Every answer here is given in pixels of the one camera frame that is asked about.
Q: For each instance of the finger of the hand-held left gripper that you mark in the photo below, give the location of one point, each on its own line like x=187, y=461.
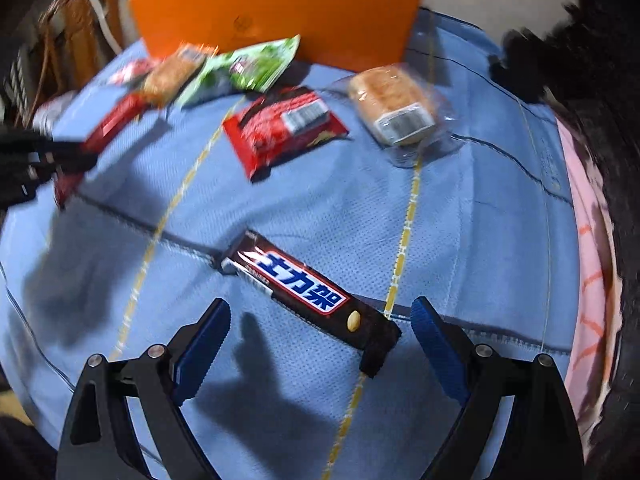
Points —
x=52, y=145
x=65, y=166

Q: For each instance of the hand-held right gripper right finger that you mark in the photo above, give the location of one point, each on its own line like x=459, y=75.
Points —
x=440, y=355

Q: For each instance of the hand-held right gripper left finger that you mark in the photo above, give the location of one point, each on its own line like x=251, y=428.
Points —
x=202, y=355

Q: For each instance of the red bar packet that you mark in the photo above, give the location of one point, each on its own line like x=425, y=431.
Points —
x=107, y=127

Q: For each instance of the brown chocolate bar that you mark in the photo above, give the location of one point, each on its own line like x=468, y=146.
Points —
x=300, y=285

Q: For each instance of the orange cardboard box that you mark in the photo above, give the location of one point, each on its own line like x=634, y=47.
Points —
x=300, y=15

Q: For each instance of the white and red snack packet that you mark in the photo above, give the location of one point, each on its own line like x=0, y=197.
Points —
x=127, y=72

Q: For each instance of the brown wooden chair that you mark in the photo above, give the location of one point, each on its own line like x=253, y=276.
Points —
x=75, y=40

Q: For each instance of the blue checked tablecloth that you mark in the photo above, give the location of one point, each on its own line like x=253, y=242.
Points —
x=450, y=235

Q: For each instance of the orange cracker packet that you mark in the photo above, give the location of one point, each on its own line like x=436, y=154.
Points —
x=167, y=77

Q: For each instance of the pink patterned cloth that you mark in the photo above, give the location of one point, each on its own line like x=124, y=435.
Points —
x=587, y=285

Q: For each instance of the green snack packet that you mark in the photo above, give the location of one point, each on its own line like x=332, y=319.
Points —
x=240, y=67

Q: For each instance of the bread bun in clear packet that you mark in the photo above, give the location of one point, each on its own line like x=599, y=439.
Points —
x=395, y=100

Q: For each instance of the dark carved wooden furniture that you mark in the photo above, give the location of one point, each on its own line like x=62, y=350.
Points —
x=590, y=60

